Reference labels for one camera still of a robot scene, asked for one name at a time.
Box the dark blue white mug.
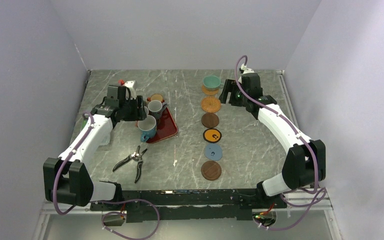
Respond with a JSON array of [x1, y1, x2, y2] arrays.
[[147, 100, 168, 120]]

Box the teal green cup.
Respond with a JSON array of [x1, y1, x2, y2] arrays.
[[202, 75, 221, 91]]

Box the woven rattan coaster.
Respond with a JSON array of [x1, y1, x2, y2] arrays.
[[200, 96, 222, 113], [201, 85, 220, 96]]

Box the dark wood coaster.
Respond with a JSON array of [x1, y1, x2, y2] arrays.
[[201, 112, 220, 128], [200, 160, 222, 181]]

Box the orange black rubber coaster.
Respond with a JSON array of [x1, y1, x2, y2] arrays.
[[202, 128, 222, 144]]

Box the blue rubber coaster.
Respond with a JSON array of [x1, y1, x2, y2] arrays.
[[204, 143, 223, 161]]

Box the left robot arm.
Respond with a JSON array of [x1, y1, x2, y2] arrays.
[[43, 81, 146, 210]]

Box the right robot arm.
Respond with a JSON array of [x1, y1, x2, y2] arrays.
[[219, 72, 326, 208]]

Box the orange red cup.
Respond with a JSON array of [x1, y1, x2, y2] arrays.
[[147, 93, 164, 103]]

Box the red tray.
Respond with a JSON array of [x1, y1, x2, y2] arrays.
[[146, 108, 178, 144]]

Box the clear plastic screw box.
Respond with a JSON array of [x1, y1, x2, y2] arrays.
[[95, 126, 112, 146]]

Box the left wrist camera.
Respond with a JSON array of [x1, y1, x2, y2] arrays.
[[118, 79, 138, 99]]

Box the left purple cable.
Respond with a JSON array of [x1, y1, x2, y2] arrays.
[[52, 110, 161, 240]]

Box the black handled pliers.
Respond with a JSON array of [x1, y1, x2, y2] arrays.
[[112, 145, 148, 184]]

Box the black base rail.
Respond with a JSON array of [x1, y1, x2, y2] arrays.
[[90, 188, 287, 223]]

